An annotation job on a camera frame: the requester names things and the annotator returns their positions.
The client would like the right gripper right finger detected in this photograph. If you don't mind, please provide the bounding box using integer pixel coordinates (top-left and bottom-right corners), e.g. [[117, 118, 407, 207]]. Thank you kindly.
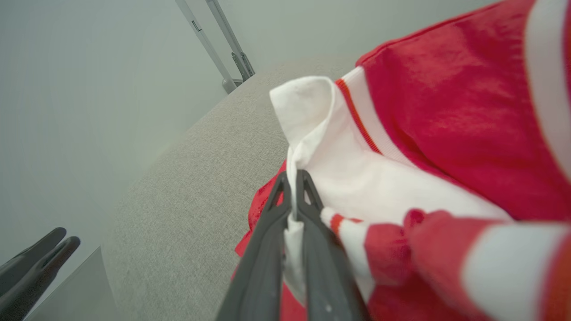
[[296, 169, 368, 321]]

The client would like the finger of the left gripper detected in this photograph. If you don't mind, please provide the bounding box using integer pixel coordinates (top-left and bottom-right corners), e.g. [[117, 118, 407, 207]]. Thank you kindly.
[[0, 227, 67, 297], [0, 236, 81, 321]]

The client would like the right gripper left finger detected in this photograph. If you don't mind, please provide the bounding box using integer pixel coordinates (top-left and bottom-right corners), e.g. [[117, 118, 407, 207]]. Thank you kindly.
[[215, 172, 293, 321]]

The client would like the grey partition post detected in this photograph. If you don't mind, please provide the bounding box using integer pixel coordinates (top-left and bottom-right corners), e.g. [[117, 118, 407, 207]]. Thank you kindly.
[[175, 0, 244, 94], [205, 0, 256, 82]]

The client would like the red Bulls basketball jersey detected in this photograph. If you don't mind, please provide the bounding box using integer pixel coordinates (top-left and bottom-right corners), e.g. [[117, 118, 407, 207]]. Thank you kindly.
[[232, 0, 571, 321]]

